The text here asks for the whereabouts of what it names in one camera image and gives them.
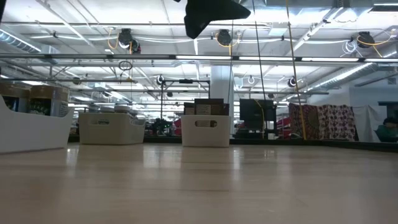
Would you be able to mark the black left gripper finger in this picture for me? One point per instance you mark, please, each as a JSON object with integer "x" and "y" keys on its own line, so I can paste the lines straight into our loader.
{"x": 196, "y": 26}
{"x": 233, "y": 11}

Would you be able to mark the brown spice pouch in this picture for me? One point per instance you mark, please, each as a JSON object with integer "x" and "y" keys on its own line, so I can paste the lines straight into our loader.
{"x": 205, "y": 107}
{"x": 226, "y": 109}
{"x": 189, "y": 109}

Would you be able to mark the white plastic bin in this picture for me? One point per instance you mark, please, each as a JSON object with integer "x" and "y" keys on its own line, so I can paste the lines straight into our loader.
{"x": 205, "y": 135}
{"x": 31, "y": 133}
{"x": 109, "y": 132}

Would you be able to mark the white building column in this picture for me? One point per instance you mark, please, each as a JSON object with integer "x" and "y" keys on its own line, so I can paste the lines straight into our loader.
{"x": 222, "y": 84}

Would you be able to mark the black background monitor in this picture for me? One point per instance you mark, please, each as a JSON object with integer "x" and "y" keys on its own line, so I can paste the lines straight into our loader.
{"x": 255, "y": 112}

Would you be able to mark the patterned fabric partition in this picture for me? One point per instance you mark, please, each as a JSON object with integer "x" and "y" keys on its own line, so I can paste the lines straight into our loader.
{"x": 329, "y": 121}

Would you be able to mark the person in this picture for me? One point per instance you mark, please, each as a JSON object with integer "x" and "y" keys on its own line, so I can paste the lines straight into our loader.
{"x": 387, "y": 132}

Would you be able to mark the black metal rack frame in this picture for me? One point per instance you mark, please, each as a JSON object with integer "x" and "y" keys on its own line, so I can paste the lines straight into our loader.
{"x": 186, "y": 81}

